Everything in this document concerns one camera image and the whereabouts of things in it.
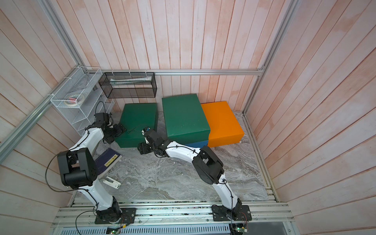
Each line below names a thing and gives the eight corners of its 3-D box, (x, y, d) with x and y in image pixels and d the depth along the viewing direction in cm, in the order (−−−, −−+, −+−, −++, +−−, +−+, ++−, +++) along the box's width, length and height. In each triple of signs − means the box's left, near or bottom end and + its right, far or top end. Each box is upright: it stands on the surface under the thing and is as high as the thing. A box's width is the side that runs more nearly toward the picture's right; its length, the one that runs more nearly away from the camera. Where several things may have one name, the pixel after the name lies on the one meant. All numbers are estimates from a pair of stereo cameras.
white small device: (104, 183, 86) (102, 181, 84) (109, 177, 88) (106, 175, 86) (118, 189, 84) (116, 188, 81) (122, 183, 86) (120, 181, 83)
